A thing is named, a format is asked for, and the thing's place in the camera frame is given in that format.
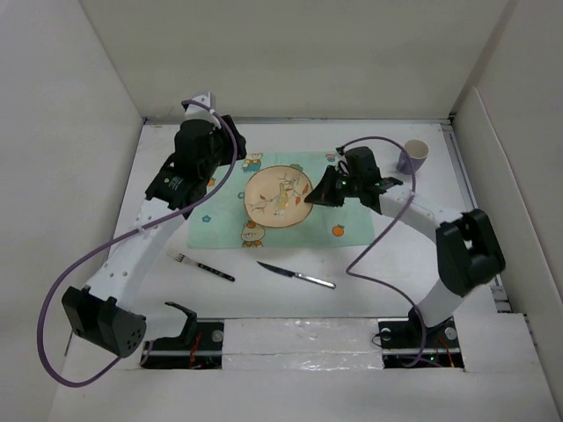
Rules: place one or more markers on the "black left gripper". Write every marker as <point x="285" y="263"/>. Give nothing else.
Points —
<point x="225" y="135"/>

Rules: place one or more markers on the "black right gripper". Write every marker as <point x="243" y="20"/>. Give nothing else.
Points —
<point x="322" y="192"/>

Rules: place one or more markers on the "beige patterned plate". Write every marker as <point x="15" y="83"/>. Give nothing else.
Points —
<point x="275" y="197"/>

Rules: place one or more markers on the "mint green cartoon cloth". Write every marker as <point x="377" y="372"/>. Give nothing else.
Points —
<point x="222" y="222"/>

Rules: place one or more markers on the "steak knife black blade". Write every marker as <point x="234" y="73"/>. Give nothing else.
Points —
<point x="297" y="275"/>

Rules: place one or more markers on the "purple ceramic cup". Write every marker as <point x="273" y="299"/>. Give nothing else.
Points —
<point x="412" y="157"/>

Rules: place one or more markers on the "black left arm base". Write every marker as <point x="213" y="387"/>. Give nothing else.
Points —
<point x="198" y="346"/>

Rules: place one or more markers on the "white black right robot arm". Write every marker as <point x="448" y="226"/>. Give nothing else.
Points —
<point x="468" y="252"/>

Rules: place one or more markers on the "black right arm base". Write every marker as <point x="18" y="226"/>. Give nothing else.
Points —
<point x="404" y="346"/>

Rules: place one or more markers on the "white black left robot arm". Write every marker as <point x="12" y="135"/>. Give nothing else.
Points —
<point x="100" y="311"/>

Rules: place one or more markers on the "silver fork black handle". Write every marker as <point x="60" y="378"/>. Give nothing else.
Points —
<point x="184" y="259"/>

